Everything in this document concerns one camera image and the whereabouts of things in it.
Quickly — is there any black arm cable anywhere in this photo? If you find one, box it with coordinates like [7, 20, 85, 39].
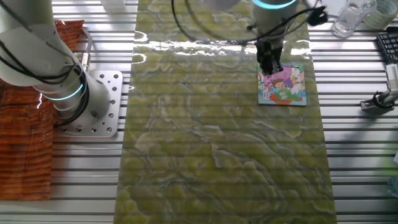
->
[185, 0, 312, 43]
[170, 0, 259, 44]

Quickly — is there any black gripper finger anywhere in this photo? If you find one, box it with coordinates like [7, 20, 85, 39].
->
[259, 58, 273, 77]
[272, 57, 284, 74]

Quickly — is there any camera mount with black strap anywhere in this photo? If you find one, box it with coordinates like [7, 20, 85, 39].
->
[359, 88, 398, 112]

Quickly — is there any butterfly girl puzzle board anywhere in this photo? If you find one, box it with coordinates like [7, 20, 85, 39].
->
[257, 62, 308, 107]

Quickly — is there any green marble pattern mat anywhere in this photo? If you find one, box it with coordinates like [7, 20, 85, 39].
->
[113, 0, 338, 224]

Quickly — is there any silver depth camera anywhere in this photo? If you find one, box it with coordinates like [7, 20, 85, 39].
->
[384, 63, 398, 91]

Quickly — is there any white paper sheet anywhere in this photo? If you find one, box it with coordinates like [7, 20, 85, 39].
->
[323, 0, 346, 15]

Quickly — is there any grey cable with metal connector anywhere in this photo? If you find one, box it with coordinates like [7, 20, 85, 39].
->
[81, 27, 93, 73]

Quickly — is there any white block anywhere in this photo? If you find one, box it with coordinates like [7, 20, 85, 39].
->
[99, 0, 127, 9]

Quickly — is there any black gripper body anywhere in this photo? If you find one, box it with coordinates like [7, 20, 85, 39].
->
[254, 39, 284, 63]

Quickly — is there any brown wood grain sheet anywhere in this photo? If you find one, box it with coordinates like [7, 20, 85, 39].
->
[0, 20, 85, 202]

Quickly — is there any black cable loop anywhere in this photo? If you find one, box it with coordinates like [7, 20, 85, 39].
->
[0, 0, 90, 128]

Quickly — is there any silver robot mounting plate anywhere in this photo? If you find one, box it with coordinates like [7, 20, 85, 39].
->
[62, 70, 124, 138]

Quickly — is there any clear glass cup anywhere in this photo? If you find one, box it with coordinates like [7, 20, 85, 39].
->
[331, 0, 377, 39]

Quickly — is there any clear tape roll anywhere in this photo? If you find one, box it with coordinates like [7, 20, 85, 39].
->
[363, 0, 398, 30]

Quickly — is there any black keyboard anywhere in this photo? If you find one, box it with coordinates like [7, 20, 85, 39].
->
[376, 27, 398, 65]

